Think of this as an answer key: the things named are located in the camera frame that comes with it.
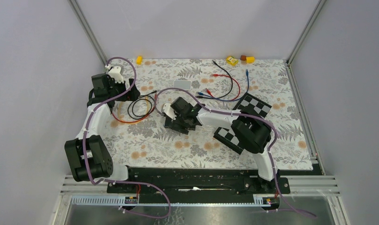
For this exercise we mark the checkered chess board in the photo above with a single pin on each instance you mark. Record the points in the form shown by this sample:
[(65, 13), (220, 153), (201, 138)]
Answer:
[(227, 136)]

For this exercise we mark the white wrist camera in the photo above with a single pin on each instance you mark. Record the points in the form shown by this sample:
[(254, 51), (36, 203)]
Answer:
[(115, 72), (169, 111)]

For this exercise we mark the white network switch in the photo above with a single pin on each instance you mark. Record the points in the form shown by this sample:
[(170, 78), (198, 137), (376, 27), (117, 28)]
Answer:
[(182, 84)]

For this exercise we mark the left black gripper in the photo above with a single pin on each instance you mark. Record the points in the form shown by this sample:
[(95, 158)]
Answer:
[(131, 95)]

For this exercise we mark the black router box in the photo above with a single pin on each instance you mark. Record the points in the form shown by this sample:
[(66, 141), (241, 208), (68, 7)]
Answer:
[(177, 126)]

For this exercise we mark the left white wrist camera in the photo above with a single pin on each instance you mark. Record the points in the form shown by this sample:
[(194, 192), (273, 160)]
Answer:
[(115, 72)]

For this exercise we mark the yellow block left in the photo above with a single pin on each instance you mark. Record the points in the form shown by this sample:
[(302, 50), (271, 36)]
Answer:
[(139, 60)]

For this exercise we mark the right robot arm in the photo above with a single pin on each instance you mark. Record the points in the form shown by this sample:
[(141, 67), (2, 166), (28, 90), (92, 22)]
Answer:
[(253, 133)]

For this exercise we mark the yellow block right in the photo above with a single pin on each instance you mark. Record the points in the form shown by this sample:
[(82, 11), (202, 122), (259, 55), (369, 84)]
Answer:
[(250, 60)]

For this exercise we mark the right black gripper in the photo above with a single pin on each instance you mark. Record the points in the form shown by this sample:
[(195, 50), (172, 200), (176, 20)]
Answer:
[(177, 114)]

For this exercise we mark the yellow patterned cube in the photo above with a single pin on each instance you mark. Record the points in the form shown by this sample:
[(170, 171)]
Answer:
[(232, 61)]

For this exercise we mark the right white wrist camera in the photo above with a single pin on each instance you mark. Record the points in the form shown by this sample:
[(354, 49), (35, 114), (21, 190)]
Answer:
[(169, 111)]

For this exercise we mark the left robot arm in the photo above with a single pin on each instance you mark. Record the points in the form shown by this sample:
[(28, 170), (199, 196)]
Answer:
[(88, 156)]

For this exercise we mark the yellow block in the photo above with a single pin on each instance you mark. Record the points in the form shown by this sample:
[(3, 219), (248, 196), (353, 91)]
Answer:
[(139, 60), (250, 60)]

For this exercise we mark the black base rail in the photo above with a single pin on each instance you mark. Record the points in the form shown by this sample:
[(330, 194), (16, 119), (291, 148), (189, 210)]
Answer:
[(192, 186)]

